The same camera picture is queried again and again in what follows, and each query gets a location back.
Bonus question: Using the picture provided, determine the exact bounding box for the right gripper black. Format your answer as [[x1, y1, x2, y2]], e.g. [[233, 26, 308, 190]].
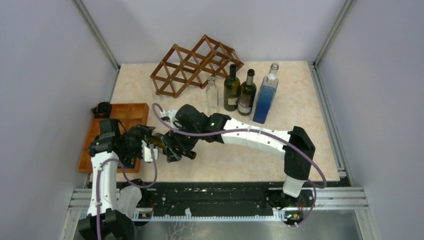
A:
[[162, 121, 202, 162]]

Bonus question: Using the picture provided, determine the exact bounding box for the dark green wine bottle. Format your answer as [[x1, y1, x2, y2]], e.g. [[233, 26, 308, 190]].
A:
[[147, 132, 198, 161]]

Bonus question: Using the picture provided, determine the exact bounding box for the small clear glass bottle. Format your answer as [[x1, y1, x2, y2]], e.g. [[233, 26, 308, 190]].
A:
[[205, 76, 219, 115]]

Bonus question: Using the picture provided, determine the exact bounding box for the white label wine bottle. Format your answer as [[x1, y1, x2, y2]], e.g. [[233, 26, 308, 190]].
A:
[[223, 63, 241, 112]]

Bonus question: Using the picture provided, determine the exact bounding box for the brown label wine bottle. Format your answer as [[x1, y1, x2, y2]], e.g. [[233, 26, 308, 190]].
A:
[[237, 69, 257, 116]]

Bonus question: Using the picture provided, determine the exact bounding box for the blue square glass bottle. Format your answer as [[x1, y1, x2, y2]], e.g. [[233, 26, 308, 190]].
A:
[[252, 73, 279, 124]]

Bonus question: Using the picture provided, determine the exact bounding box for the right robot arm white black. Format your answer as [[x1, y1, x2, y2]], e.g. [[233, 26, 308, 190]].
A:
[[153, 103, 316, 206]]

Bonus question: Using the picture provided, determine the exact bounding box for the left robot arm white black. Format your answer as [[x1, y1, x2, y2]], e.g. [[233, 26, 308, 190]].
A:
[[77, 118, 156, 240]]

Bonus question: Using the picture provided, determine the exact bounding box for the brown wooden wine rack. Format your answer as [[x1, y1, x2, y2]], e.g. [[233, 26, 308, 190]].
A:
[[150, 34, 245, 99]]

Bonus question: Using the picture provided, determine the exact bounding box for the orange wooden tray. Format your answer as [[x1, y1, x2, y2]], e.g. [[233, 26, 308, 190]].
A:
[[76, 103, 149, 174]]

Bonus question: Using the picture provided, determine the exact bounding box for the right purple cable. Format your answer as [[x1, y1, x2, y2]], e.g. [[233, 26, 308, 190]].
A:
[[151, 102, 328, 228]]

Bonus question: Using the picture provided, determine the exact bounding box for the purple cable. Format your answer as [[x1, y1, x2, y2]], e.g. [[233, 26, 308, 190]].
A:
[[95, 147, 159, 240], [151, 102, 328, 228]]

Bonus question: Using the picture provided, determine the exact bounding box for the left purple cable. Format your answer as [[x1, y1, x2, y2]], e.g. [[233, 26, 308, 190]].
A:
[[95, 147, 159, 240]]

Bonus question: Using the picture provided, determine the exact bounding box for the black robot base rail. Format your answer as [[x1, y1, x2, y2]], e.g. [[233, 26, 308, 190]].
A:
[[136, 182, 314, 217]]

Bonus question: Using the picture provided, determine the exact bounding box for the white toothed cable strip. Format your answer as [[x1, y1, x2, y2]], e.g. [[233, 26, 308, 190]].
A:
[[132, 208, 288, 223]]

